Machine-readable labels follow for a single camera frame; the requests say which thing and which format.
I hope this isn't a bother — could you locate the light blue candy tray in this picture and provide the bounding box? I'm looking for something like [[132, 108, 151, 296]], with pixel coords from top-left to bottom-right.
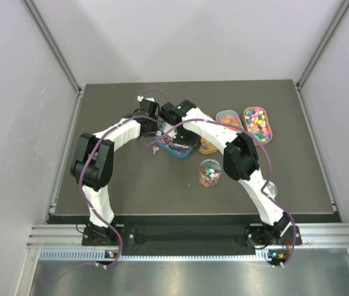
[[216, 110, 243, 133]]

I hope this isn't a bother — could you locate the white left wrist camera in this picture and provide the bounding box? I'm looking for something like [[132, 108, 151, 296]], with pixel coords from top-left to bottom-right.
[[137, 96, 155, 103]]

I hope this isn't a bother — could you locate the grey slotted cable duct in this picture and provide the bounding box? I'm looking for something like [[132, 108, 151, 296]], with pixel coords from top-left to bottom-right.
[[38, 245, 289, 262]]

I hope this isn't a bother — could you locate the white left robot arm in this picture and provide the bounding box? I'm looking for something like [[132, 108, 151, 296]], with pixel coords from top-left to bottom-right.
[[70, 97, 159, 246]]

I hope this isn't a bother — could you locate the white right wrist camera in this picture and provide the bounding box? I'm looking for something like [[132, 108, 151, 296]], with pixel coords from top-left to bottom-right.
[[158, 122, 177, 138]]

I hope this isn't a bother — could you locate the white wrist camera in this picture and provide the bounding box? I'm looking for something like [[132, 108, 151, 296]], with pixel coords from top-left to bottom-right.
[[158, 122, 177, 138], [137, 96, 155, 103]]

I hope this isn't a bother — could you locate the aluminium frame post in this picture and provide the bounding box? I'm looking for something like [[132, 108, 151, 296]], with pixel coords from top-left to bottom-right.
[[297, 0, 349, 89], [21, 0, 82, 94]]

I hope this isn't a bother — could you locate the aluminium front frame rail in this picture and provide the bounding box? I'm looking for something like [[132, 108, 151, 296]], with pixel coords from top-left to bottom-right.
[[27, 223, 349, 249]]

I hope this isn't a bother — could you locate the orange candy tray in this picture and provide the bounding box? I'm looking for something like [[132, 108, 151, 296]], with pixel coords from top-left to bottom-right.
[[197, 137, 218, 155]]

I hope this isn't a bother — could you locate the aluminium right frame post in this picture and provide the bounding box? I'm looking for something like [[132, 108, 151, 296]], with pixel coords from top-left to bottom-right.
[[297, 0, 349, 89]]

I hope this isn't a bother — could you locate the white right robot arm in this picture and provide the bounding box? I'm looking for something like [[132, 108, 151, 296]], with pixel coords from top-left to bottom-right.
[[159, 100, 294, 244]]

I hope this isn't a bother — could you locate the pink candy tray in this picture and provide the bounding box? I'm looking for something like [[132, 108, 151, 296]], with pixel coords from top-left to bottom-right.
[[243, 107, 273, 145]]

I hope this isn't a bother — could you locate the aluminium left frame post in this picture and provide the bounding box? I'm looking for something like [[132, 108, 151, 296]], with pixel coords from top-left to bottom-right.
[[21, 0, 82, 94]]

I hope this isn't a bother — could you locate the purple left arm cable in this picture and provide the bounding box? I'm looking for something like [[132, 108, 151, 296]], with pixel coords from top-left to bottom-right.
[[77, 88, 171, 269]]

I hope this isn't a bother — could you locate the fallen swirl lollipop candy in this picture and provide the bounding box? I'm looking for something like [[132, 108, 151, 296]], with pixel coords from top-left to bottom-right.
[[153, 147, 160, 155]]

